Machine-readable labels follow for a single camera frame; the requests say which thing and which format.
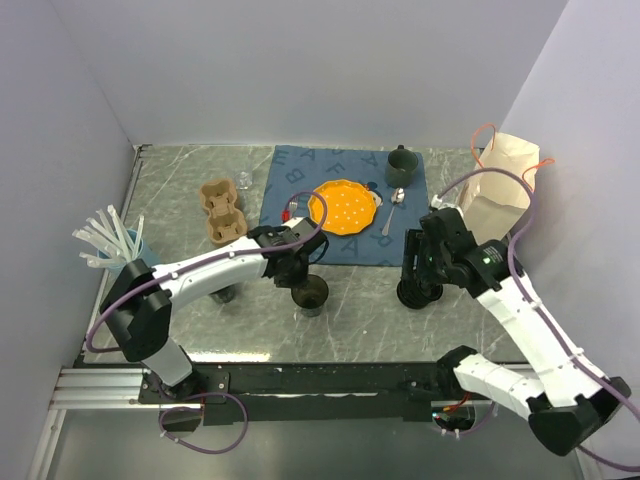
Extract black takeout coffee cup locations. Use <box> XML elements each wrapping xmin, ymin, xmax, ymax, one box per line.
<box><xmin>291</xmin><ymin>274</ymin><xmax>329</xmax><ymax>318</ymax></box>

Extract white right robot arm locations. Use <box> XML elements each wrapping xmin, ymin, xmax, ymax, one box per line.
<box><xmin>396</xmin><ymin>208</ymin><xmax>631</xmax><ymax>456</ymax></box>

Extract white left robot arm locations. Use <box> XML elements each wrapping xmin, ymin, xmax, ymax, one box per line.
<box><xmin>96</xmin><ymin>217</ymin><xmax>328</xmax><ymax>402</ymax></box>

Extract beige paper takeout bag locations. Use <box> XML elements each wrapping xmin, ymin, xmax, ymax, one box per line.
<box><xmin>457</xmin><ymin>123</ymin><xmax>555</xmax><ymax>244</ymax></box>

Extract stack of black cup lids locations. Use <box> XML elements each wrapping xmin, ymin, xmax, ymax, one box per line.
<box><xmin>396</xmin><ymin>280</ymin><xmax>444</xmax><ymax>310</ymax></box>

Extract silver fork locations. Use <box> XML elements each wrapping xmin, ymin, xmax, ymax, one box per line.
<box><xmin>287</xmin><ymin>196</ymin><xmax>298</xmax><ymax>215</ymax></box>

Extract silver spoon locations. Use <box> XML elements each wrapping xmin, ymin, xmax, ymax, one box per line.
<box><xmin>381</xmin><ymin>188</ymin><xmax>405</xmax><ymax>237</ymax></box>

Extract brown cardboard cup carrier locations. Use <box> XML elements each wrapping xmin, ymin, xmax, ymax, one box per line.
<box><xmin>199</xmin><ymin>178</ymin><xmax>248</xmax><ymax>247</ymax></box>

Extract orange polka dot plate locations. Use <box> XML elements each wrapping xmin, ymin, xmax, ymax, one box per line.
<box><xmin>307</xmin><ymin>179</ymin><xmax>377</xmax><ymax>236</ymax></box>

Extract small clear glass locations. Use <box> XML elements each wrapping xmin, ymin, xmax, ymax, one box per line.
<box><xmin>235</xmin><ymin>171</ymin><xmax>253</xmax><ymax>190</ymax></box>

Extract dark green mug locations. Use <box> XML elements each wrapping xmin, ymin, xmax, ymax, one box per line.
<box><xmin>385</xmin><ymin>145</ymin><xmax>419</xmax><ymax>188</ymax></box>

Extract blue straw holder cup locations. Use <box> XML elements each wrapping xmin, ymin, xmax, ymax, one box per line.
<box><xmin>98</xmin><ymin>229</ymin><xmax>161</xmax><ymax>275</ymax></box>

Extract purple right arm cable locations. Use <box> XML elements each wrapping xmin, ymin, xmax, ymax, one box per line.
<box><xmin>432</xmin><ymin>167</ymin><xmax>640</xmax><ymax>474</ymax></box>

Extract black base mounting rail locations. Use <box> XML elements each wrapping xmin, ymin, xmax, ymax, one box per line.
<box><xmin>138</xmin><ymin>362</ymin><xmax>464</xmax><ymax>426</ymax></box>

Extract aluminium frame rail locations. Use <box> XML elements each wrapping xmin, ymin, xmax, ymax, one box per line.
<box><xmin>47</xmin><ymin>367</ymin><xmax>151</xmax><ymax>411</ymax></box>

